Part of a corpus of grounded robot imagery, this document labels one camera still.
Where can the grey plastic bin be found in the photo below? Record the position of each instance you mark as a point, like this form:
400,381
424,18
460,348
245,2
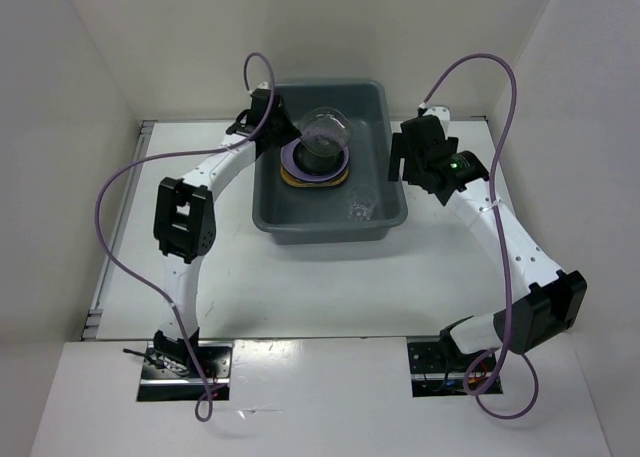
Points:
318,215

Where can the woven bamboo square tray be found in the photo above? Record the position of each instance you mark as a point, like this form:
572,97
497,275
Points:
294,182

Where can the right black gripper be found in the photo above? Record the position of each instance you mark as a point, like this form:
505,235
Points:
399,150

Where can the black round plate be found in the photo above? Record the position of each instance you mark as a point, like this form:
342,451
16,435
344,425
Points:
317,165

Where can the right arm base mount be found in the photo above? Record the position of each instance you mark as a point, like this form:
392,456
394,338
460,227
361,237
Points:
432,373

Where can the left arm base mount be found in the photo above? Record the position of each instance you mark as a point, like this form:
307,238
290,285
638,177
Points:
162,381

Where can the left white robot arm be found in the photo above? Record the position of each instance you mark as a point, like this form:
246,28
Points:
185,223

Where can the clear plastic cup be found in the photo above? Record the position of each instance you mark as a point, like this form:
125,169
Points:
361,203

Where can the purple round plate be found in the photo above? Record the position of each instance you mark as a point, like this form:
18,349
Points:
286,158

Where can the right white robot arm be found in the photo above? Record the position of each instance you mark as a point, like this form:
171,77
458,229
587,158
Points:
545,298

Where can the clear square small dish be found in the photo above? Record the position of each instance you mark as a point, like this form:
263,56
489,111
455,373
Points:
325,131

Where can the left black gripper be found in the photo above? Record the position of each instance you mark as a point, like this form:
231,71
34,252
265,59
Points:
291,132

